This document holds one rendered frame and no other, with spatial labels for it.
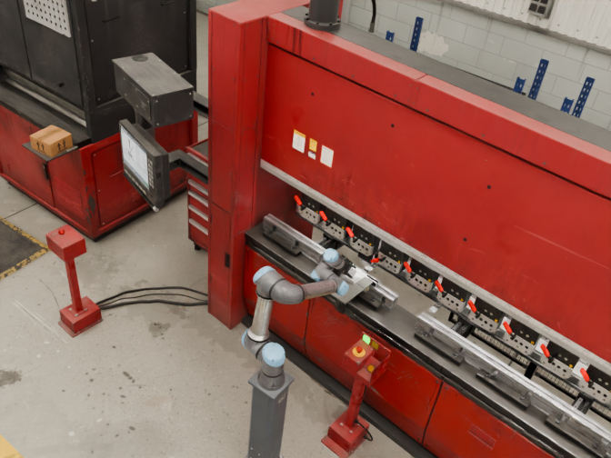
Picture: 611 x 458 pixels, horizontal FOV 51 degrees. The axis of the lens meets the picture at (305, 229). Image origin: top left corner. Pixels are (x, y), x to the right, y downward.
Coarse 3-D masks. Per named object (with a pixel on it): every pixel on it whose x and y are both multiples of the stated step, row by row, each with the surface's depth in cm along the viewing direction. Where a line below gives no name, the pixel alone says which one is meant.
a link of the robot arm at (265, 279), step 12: (264, 276) 308; (276, 276) 307; (264, 288) 308; (264, 300) 314; (264, 312) 318; (252, 324) 327; (264, 324) 323; (252, 336) 327; (264, 336) 328; (252, 348) 329
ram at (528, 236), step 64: (320, 128) 346; (384, 128) 316; (448, 128) 291; (320, 192) 367; (384, 192) 334; (448, 192) 306; (512, 192) 282; (576, 192) 262; (448, 256) 323; (512, 256) 297; (576, 256) 274; (576, 320) 288
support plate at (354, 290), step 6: (342, 276) 374; (348, 282) 370; (360, 282) 371; (366, 282) 372; (372, 282) 372; (348, 288) 366; (354, 288) 367; (360, 288) 367; (336, 294) 361; (348, 294) 362; (354, 294) 362; (342, 300) 358; (348, 300) 358
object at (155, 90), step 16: (128, 64) 353; (144, 64) 355; (160, 64) 357; (128, 80) 347; (144, 80) 340; (160, 80) 342; (176, 80) 343; (128, 96) 354; (144, 96) 336; (160, 96) 330; (176, 96) 336; (192, 96) 342; (144, 112) 343; (160, 112) 335; (176, 112) 342; (192, 112) 348; (144, 128) 383
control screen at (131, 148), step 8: (128, 136) 368; (128, 144) 372; (136, 144) 361; (128, 152) 376; (136, 152) 365; (144, 152) 356; (128, 160) 381; (136, 160) 369; (144, 160) 360; (136, 168) 374; (144, 168) 364; (144, 176) 368
